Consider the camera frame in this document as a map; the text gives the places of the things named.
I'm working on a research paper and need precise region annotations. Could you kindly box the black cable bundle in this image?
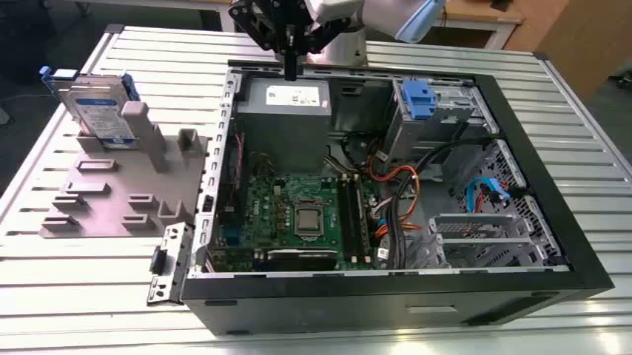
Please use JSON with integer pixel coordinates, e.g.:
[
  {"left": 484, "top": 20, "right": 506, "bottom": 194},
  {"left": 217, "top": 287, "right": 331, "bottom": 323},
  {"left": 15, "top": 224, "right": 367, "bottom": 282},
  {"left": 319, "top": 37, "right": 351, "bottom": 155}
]
[{"left": 383, "top": 137, "right": 494, "bottom": 270}]

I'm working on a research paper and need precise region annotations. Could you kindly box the blue VGA port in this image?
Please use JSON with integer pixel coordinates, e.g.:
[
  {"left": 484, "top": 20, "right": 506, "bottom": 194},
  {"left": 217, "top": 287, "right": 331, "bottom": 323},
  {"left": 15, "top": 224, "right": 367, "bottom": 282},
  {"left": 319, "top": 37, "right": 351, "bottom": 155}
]
[{"left": 149, "top": 246, "right": 168, "bottom": 275}]

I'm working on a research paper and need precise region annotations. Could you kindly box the thin red wire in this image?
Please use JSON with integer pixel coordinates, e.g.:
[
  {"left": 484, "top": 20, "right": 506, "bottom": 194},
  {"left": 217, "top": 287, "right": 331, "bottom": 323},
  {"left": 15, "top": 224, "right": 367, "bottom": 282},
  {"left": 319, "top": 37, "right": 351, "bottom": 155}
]
[{"left": 232, "top": 132, "right": 247, "bottom": 190}]

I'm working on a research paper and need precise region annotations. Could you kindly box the green motherboard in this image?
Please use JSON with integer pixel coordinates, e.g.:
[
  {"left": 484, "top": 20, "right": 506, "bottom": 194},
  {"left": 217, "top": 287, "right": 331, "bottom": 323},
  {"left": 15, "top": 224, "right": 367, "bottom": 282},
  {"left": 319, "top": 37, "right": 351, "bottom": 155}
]
[{"left": 209, "top": 173, "right": 394, "bottom": 273}]

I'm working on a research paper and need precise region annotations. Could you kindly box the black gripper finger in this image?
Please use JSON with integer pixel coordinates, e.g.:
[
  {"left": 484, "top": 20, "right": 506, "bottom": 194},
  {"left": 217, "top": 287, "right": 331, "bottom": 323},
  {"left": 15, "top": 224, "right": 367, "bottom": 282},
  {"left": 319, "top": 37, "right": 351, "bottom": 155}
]
[
  {"left": 289, "top": 17, "right": 357, "bottom": 81},
  {"left": 228, "top": 0, "right": 293, "bottom": 81}
]

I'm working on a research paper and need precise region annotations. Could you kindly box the RAM stick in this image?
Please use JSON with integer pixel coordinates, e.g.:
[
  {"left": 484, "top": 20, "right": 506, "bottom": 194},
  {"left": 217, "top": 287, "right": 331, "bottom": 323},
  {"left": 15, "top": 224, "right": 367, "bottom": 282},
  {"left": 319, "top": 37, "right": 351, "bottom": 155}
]
[{"left": 349, "top": 174, "right": 372, "bottom": 263}]

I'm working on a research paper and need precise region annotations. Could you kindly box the blue wire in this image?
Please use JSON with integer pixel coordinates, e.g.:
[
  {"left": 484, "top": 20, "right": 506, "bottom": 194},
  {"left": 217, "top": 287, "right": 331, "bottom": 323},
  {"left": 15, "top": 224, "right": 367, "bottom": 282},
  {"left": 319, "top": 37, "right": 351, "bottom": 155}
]
[{"left": 464, "top": 176, "right": 512, "bottom": 214}]

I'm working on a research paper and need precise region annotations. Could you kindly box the black graphics card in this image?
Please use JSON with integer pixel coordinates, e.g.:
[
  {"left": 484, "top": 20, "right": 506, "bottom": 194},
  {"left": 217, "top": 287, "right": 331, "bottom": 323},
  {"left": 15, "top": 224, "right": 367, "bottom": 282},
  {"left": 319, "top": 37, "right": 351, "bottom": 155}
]
[{"left": 251, "top": 247, "right": 340, "bottom": 271}]

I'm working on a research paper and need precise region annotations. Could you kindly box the metal drive cage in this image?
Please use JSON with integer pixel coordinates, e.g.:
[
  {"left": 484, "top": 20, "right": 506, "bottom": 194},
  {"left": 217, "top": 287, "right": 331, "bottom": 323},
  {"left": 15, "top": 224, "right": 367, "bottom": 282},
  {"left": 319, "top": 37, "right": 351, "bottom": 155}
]
[{"left": 382, "top": 76, "right": 498, "bottom": 166}]

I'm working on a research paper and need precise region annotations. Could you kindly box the metal rear bracket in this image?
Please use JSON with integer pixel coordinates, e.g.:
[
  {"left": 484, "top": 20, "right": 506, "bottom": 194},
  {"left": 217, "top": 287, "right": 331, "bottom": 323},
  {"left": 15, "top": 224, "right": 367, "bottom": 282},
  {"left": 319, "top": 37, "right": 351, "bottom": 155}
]
[{"left": 145, "top": 221, "right": 197, "bottom": 307}]

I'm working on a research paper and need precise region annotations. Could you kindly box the CPU socket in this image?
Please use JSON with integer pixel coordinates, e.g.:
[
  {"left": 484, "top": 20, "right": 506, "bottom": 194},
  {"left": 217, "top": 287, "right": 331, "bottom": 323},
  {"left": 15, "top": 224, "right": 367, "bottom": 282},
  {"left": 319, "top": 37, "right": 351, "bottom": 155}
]
[{"left": 289, "top": 198, "right": 331, "bottom": 243}]

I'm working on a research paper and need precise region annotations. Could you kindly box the blue drive latch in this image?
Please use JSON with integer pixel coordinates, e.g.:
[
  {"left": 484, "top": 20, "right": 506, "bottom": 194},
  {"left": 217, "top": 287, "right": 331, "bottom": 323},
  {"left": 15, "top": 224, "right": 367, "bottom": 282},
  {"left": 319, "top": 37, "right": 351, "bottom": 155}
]
[{"left": 402, "top": 79, "right": 439, "bottom": 121}]

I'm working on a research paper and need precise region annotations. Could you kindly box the grey power supply unit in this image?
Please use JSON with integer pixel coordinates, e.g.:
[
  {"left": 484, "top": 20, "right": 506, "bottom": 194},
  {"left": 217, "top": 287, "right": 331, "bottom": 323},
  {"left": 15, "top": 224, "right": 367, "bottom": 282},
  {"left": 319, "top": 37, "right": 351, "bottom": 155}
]
[{"left": 229, "top": 76, "right": 332, "bottom": 175}]

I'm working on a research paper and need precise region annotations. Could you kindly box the black PC case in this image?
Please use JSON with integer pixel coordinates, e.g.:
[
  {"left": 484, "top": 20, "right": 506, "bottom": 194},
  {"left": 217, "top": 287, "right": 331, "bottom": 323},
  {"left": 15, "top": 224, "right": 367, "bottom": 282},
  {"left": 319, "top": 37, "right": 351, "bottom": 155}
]
[{"left": 180, "top": 58, "right": 615, "bottom": 336}]

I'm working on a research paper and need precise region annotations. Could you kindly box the wooden desk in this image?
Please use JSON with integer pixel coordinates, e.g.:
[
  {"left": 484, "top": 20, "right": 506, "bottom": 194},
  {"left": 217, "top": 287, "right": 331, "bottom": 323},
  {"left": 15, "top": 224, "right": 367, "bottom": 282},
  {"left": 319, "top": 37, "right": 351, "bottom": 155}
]
[{"left": 196, "top": 0, "right": 523, "bottom": 51}]

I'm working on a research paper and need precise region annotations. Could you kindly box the orange wire bundle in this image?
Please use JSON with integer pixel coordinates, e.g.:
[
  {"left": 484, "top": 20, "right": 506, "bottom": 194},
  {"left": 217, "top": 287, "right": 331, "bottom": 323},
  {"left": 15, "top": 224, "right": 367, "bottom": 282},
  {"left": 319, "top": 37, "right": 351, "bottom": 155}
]
[{"left": 367, "top": 165, "right": 424, "bottom": 237}]

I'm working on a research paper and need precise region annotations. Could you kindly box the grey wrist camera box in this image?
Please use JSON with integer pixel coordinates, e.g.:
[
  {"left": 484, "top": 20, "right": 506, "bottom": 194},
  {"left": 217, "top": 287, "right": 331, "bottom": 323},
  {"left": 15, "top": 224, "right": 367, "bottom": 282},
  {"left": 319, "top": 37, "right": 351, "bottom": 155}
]
[{"left": 300, "top": 0, "right": 367, "bottom": 24}]

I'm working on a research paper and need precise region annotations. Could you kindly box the hard disk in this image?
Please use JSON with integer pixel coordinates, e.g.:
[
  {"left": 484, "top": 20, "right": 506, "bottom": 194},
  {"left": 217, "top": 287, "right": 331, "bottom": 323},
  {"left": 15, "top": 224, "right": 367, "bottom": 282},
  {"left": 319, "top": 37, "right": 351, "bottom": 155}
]
[{"left": 38, "top": 66, "right": 140, "bottom": 151}]

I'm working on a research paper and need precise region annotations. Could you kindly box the silver CPU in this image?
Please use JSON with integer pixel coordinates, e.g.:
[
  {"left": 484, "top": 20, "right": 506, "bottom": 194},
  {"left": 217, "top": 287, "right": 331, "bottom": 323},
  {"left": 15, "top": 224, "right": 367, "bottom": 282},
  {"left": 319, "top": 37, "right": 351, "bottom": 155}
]
[{"left": 295, "top": 209, "right": 325, "bottom": 234}]

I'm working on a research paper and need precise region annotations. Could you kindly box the metal disk bay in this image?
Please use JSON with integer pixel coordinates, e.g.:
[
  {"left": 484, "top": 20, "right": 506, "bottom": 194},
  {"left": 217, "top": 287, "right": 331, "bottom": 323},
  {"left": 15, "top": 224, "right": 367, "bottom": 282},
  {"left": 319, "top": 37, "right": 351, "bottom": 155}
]
[{"left": 426, "top": 212, "right": 567, "bottom": 269}]

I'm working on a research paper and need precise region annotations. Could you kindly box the grey parts rack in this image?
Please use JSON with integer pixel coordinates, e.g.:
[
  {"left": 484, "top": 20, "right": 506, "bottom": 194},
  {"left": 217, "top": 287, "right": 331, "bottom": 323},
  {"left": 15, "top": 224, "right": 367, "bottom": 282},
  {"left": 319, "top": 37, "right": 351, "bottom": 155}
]
[{"left": 37, "top": 101, "right": 213, "bottom": 240}]

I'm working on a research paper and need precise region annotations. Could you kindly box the wooden cabinet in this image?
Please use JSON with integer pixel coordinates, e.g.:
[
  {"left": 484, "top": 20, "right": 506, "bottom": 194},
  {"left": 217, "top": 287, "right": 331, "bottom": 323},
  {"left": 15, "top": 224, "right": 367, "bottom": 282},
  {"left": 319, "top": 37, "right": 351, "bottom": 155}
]
[{"left": 507, "top": 0, "right": 632, "bottom": 101}]

